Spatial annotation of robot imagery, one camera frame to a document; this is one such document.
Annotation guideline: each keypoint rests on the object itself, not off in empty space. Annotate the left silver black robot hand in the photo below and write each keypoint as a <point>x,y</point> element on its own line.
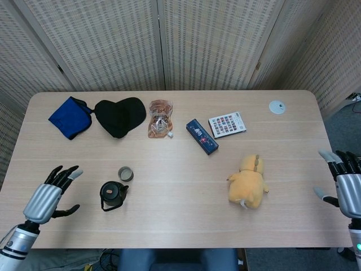
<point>42,200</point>

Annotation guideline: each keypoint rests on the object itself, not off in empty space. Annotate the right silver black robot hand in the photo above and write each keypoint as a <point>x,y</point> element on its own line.
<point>349,189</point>

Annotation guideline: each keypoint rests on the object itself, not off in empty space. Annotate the black teapot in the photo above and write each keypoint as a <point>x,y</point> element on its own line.
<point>112,194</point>

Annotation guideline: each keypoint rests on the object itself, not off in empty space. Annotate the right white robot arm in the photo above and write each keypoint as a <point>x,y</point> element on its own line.
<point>356,237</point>

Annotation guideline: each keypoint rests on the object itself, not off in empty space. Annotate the dark ceramic cup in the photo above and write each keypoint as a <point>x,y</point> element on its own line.
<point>125,174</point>

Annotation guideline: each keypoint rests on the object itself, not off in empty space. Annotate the blue fabric pouch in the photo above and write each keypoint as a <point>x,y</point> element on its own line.
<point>70,118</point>

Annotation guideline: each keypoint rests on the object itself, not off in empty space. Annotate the white power strip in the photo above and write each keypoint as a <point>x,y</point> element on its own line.
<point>354,96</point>

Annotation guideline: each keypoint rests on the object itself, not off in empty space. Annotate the yellow plush duck toy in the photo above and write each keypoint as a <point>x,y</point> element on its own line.
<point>248,183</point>

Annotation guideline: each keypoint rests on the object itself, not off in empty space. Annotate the white round table grommet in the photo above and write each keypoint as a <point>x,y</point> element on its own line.
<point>277,107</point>

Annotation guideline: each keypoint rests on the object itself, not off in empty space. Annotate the black baseball cap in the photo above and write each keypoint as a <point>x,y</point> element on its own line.
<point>118,115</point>

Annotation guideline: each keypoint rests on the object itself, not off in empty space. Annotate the white box with picture grid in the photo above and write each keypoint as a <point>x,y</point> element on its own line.
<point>228,124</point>

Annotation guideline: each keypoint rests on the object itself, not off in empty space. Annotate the orange spouted drink pouch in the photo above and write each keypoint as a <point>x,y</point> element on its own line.
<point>160,121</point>

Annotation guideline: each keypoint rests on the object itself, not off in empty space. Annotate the dark blue long box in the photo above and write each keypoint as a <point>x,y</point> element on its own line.
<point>201,137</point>

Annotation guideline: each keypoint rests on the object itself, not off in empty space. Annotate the woven folding screen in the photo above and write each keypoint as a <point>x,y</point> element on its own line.
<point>112,42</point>

